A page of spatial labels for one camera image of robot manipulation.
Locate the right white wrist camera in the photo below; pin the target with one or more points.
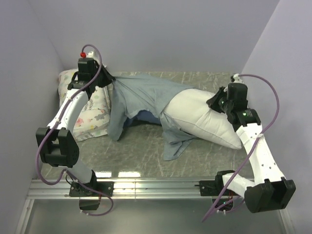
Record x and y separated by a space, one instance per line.
236 78

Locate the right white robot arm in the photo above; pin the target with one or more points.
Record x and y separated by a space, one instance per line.
270 190

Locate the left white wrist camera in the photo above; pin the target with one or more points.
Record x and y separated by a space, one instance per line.
91 54

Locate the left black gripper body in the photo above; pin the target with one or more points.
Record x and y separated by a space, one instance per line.
103 79

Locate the floral print pillow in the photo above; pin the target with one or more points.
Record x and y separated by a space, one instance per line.
94 117

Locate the aluminium mounting rail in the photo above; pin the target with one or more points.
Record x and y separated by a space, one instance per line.
128 188

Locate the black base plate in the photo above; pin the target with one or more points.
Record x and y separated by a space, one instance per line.
210 187
97 189

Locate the blue fish-print pillowcase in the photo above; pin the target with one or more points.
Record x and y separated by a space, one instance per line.
143 93

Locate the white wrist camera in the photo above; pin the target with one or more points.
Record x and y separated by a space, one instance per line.
236 78
91 54

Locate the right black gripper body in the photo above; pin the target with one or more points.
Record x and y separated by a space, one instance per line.
220 103

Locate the black control box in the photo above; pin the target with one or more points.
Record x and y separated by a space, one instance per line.
89 205

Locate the white pillow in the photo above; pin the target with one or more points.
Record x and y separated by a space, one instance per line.
189 110

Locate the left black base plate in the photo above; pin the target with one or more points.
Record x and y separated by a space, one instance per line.
97 189

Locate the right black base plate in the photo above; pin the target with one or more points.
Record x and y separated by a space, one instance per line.
210 187

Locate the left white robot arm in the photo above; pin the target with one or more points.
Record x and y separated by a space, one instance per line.
56 144

